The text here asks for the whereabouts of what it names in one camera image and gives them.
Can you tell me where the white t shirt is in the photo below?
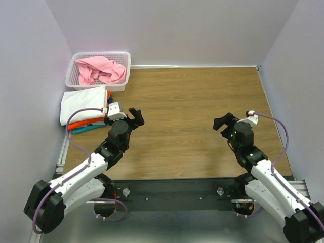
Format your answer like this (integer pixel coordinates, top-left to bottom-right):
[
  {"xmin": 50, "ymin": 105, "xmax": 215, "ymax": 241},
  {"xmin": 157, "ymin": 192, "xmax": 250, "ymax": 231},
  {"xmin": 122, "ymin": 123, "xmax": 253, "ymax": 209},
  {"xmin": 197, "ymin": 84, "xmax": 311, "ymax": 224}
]
[{"xmin": 60, "ymin": 87, "xmax": 108, "ymax": 126}]

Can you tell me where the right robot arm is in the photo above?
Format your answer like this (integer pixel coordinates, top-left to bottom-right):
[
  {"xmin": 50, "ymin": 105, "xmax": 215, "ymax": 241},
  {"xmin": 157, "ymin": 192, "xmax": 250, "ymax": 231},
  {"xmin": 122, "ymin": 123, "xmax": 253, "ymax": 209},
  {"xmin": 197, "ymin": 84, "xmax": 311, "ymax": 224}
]
[{"xmin": 213, "ymin": 110, "xmax": 323, "ymax": 242}]

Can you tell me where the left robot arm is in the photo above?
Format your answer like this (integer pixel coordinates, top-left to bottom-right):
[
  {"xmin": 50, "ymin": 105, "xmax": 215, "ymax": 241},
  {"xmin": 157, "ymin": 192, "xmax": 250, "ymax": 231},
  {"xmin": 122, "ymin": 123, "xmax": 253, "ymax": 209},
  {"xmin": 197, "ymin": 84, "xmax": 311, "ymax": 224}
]
[{"xmin": 23, "ymin": 102, "xmax": 145, "ymax": 234}]

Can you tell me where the folded blue t shirt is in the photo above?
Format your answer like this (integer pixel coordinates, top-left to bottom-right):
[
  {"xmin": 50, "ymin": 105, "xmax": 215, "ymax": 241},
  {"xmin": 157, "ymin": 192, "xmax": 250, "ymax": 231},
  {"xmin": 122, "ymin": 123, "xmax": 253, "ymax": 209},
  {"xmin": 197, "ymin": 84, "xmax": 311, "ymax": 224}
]
[{"xmin": 107, "ymin": 95, "xmax": 113, "ymax": 104}]

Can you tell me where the folded teal t shirt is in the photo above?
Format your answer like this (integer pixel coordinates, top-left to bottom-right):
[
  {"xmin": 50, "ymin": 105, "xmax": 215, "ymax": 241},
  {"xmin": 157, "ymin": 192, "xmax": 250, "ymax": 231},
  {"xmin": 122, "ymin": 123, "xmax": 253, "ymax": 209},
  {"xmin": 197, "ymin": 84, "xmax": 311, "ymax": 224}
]
[{"xmin": 68, "ymin": 117, "xmax": 109, "ymax": 134}]

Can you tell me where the folded orange t shirt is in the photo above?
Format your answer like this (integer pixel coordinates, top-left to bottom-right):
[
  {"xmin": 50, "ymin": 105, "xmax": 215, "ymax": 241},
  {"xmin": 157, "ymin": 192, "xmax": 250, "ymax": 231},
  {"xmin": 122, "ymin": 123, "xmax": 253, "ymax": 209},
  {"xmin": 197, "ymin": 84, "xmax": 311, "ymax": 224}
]
[{"xmin": 60, "ymin": 87, "xmax": 113, "ymax": 130}]

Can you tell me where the white plastic laundry basket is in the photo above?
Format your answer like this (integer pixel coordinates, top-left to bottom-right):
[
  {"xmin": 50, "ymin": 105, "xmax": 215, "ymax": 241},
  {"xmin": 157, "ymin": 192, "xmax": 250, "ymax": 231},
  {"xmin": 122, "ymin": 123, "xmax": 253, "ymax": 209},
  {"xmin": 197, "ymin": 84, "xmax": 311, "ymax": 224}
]
[{"xmin": 65, "ymin": 51, "xmax": 131, "ymax": 92}]

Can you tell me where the pink t shirt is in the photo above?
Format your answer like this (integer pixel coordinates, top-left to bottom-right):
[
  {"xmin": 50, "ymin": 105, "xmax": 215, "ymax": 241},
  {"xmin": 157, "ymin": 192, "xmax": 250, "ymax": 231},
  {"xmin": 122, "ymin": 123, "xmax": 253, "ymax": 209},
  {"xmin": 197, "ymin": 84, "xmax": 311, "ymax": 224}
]
[{"xmin": 75, "ymin": 56, "xmax": 126, "ymax": 85}]

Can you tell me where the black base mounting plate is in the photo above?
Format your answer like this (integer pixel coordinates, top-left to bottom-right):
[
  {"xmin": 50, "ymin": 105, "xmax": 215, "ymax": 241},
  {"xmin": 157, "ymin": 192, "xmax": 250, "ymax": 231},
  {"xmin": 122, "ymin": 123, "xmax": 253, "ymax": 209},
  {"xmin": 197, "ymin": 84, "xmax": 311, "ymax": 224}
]
[{"xmin": 104, "ymin": 177, "xmax": 257, "ymax": 212}]

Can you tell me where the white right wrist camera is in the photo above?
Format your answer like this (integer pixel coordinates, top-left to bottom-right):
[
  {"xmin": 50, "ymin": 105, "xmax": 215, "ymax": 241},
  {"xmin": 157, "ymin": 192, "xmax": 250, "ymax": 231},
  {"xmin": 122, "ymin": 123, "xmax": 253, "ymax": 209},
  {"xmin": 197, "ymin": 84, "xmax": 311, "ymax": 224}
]
[{"xmin": 238, "ymin": 110, "xmax": 259, "ymax": 127}]

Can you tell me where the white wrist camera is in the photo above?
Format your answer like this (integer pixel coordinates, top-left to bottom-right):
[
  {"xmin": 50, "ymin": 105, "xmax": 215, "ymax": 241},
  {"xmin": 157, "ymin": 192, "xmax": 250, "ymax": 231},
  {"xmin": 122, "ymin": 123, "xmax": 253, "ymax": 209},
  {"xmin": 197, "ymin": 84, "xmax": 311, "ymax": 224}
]
[
  {"xmin": 102, "ymin": 102, "xmax": 127, "ymax": 121},
  {"xmin": 238, "ymin": 110, "xmax": 259, "ymax": 127}
]

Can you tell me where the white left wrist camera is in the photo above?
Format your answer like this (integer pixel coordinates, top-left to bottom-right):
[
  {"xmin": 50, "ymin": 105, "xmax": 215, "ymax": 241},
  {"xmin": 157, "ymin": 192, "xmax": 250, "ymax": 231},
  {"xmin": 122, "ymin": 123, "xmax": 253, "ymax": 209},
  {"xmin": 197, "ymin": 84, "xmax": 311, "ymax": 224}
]
[{"xmin": 102, "ymin": 102, "xmax": 127, "ymax": 121}]

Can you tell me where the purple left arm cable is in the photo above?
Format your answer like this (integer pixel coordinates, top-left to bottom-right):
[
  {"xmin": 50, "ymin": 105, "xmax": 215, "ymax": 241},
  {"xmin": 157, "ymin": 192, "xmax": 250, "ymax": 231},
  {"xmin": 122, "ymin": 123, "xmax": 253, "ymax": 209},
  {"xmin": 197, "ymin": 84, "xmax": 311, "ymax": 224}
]
[{"xmin": 32, "ymin": 107, "xmax": 129, "ymax": 234}]

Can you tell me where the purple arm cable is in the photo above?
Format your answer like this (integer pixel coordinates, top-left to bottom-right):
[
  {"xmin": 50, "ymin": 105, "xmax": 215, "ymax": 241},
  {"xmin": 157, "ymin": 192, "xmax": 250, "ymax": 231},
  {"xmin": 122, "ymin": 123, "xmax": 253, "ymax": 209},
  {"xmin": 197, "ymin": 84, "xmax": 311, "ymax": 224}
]
[
  {"xmin": 236, "ymin": 112, "xmax": 324, "ymax": 228},
  {"xmin": 32, "ymin": 107, "xmax": 129, "ymax": 234}
]

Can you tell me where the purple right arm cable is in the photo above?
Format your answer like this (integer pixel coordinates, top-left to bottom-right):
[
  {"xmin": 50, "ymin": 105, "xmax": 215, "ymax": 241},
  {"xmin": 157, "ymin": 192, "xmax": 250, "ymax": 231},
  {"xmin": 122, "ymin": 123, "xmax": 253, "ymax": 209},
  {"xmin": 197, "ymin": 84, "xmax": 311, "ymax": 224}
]
[{"xmin": 236, "ymin": 112, "xmax": 324, "ymax": 228}]

